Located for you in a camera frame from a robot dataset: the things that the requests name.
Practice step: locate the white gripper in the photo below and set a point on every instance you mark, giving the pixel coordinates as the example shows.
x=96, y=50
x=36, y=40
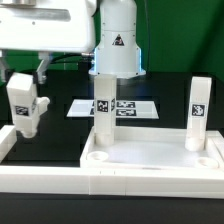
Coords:
x=46, y=25

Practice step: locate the white desk top tray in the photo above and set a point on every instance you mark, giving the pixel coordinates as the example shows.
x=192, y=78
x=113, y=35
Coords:
x=152, y=148

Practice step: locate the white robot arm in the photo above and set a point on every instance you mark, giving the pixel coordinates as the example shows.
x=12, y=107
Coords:
x=105, y=29

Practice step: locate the white marker board with tags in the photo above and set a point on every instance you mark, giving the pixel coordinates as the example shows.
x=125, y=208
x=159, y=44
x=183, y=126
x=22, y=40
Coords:
x=124, y=109

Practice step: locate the white U-shaped fence frame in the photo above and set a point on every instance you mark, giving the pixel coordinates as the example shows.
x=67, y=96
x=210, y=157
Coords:
x=198, y=182

